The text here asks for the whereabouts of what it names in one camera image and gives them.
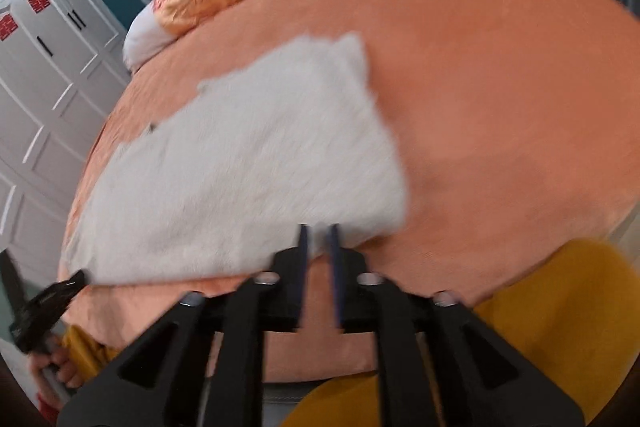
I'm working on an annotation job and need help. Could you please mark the mustard yellow garment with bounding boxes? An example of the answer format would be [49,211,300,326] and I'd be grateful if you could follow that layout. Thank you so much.
[58,229,639,426]

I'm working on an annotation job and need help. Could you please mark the orange plush bed blanket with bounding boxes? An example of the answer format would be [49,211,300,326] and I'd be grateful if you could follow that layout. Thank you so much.
[55,0,640,383]

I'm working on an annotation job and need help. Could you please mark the operator left hand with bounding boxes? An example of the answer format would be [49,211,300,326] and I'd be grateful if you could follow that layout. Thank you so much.
[27,334,84,411]

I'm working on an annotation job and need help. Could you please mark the cream knit sweater black hearts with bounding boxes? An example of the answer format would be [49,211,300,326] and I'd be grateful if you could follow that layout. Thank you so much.
[62,33,408,285]

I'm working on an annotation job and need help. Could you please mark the white panelled wardrobe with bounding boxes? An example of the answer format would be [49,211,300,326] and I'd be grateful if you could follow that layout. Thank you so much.
[1,0,130,286]

